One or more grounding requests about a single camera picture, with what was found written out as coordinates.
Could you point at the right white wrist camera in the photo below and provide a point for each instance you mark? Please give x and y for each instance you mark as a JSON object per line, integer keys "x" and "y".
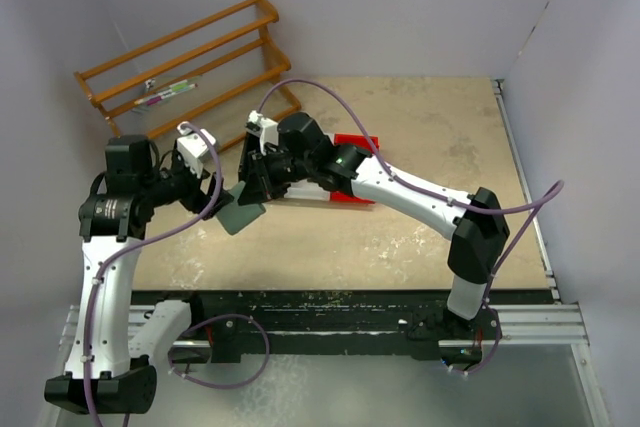
{"x": 264, "y": 128}

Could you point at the wooden rack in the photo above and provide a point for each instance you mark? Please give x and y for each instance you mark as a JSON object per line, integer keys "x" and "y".
{"x": 230, "y": 53}

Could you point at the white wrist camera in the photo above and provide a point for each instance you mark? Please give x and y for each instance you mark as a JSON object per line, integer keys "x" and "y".
{"x": 192, "y": 148}
{"x": 264, "y": 128}

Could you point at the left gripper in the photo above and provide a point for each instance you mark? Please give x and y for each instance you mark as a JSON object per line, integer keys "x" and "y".
{"x": 189, "y": 193}

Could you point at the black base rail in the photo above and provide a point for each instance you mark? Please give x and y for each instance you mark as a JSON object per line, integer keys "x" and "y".
{"x": 413, "y": 323}

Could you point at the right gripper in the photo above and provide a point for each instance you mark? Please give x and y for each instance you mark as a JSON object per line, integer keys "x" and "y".
{"x": 262, "y": 173}

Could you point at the black plastic bin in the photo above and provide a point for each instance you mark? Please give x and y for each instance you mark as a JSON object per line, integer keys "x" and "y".
{"x": 245, "y": 157}

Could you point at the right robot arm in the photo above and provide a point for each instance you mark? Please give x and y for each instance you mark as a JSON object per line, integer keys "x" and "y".
{"x": 474, "y": 224}

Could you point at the green card holder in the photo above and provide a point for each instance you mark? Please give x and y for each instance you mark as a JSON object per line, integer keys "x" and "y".
{"x": 234, "y": 217}

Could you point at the white plastic bin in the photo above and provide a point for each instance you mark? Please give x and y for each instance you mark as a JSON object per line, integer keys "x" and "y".
{"x": 307, "y": 191}

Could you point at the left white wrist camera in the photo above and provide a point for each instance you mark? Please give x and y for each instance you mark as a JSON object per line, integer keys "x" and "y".
{"x": 192, "y": 148}

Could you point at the pens on rack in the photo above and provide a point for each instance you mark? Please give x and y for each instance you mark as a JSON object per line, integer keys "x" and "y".
{"x": 150, "y": 99}

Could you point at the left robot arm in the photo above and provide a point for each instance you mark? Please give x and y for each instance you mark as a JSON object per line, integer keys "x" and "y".
{"x": 111, "y": 370}

